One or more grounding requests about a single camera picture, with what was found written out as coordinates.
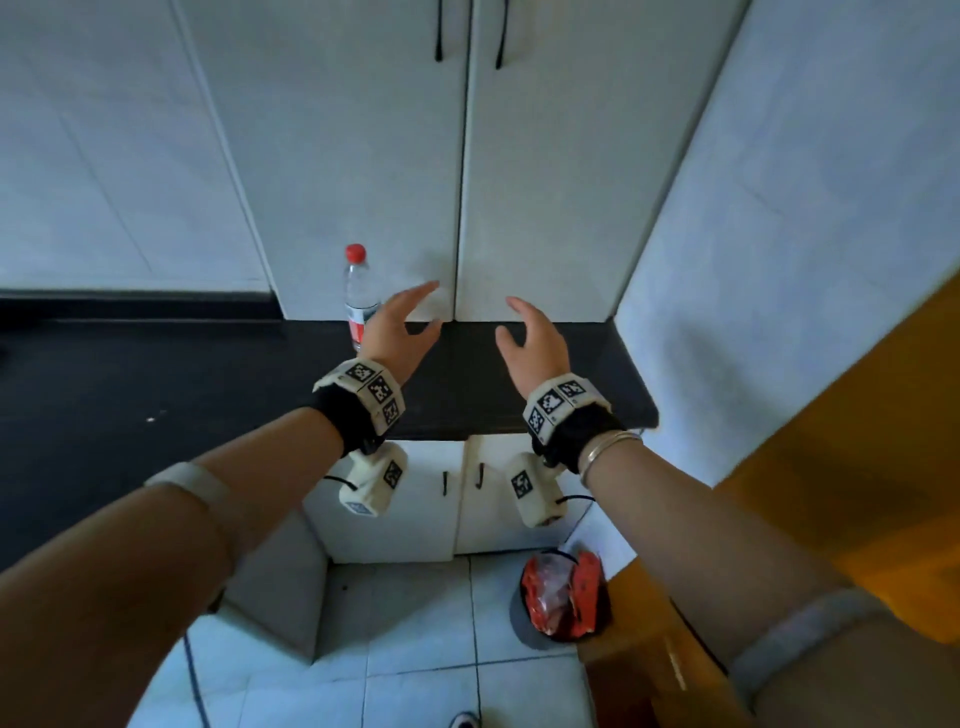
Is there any white cabinet side panel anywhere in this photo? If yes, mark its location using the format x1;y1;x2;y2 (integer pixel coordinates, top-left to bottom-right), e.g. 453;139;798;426
222;508;330;666

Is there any round dark trash bin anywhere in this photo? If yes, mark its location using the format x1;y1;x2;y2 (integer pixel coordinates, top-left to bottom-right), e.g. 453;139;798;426
509;549;611;651

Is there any black marker wrist strap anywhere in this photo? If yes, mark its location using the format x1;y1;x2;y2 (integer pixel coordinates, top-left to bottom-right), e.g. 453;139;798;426
522;372;626;474
309;357;407;456

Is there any person's right hand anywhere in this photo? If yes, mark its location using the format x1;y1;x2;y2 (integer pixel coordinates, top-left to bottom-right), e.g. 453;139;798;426
495;296;572;400

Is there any person's left hand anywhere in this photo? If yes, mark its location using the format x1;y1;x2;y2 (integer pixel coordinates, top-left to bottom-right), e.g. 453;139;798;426
358;281;444;385

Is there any red plastic bag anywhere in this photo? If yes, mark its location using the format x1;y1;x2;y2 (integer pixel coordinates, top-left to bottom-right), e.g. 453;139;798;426
520;551;606;641

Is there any red-capped clear water bottle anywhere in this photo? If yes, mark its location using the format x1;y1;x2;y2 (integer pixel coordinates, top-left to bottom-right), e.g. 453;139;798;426
343;243;383;354

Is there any thin black cable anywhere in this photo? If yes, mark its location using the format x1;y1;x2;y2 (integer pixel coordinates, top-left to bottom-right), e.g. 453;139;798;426
182;633;213;728

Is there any orange wooden door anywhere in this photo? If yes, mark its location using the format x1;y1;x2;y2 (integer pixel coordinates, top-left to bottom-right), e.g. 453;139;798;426
576;271;960;728

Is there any grey elbow band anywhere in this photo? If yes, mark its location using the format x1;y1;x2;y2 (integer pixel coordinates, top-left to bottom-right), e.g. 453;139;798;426
143;461;243;571
727;587;895;708

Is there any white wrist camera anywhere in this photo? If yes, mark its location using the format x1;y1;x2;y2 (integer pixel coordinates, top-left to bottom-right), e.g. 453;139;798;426
505;451;569;529
337;441;410;519

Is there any tall white cabinet door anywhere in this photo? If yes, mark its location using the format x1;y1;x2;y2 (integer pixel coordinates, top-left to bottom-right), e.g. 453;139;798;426
172;0;472;323
454;0;752;324

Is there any thin metal bracelet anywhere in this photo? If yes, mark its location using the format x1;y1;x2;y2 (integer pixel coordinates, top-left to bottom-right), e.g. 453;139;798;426
578;430;645;489

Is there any small white cabinet door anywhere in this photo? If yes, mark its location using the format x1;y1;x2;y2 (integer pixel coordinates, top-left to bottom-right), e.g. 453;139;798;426
303;440;468;564
454;434;595;557

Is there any person's left forearm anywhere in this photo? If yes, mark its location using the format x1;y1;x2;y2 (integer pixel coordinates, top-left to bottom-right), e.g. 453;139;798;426
0;407;346;728

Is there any person's right forearm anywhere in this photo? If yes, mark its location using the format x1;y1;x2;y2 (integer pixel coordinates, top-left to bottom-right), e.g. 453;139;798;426
581;438;960;728

